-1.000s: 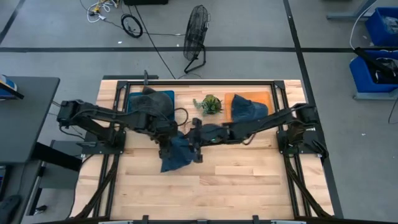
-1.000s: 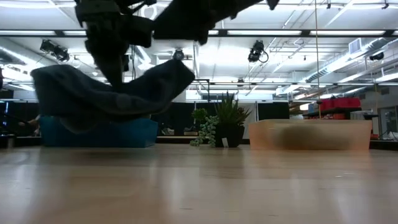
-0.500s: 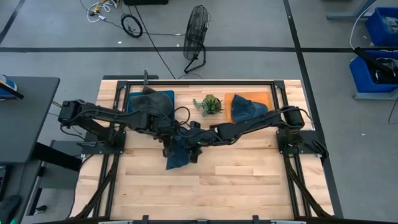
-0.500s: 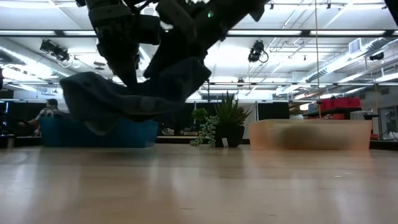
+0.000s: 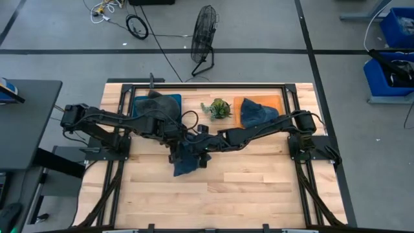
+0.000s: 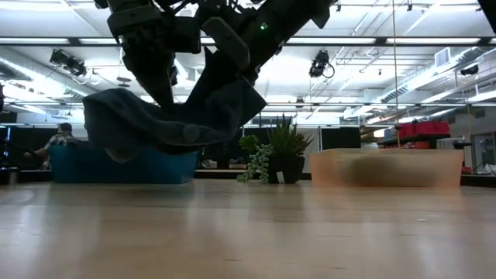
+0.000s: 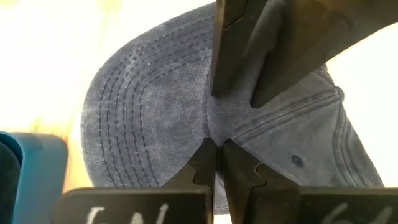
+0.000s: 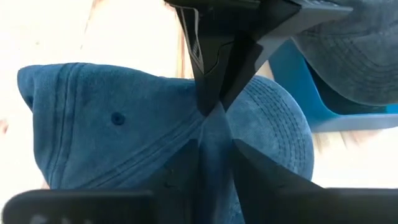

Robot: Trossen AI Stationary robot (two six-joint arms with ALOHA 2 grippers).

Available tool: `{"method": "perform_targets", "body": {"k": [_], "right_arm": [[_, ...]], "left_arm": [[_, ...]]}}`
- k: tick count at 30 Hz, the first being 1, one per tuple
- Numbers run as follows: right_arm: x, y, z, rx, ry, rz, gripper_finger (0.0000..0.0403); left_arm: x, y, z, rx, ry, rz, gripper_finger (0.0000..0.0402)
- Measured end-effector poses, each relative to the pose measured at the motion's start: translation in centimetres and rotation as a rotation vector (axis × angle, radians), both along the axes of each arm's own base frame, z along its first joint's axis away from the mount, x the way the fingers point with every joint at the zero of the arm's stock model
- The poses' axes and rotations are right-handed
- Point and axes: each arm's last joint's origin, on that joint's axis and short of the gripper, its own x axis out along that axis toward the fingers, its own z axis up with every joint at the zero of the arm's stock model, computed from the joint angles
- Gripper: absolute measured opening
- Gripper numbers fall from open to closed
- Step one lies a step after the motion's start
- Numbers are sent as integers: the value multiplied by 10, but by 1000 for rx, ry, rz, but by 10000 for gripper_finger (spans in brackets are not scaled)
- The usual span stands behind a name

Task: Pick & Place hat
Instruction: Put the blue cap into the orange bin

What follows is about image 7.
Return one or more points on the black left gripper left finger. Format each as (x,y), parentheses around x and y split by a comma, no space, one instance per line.
(186,186)

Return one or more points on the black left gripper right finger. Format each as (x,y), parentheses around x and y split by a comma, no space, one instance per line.
(280,199)

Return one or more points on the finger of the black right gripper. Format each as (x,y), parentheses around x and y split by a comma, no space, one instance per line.
(304,43)
(233,46)

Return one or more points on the grey-blue denim cap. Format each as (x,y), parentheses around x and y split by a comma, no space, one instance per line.
(161,118)

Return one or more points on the dark cap in bin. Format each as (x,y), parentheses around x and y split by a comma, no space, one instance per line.
(7,186)

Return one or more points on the teal plastic bin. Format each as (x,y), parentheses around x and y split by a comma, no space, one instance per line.
(40,177)

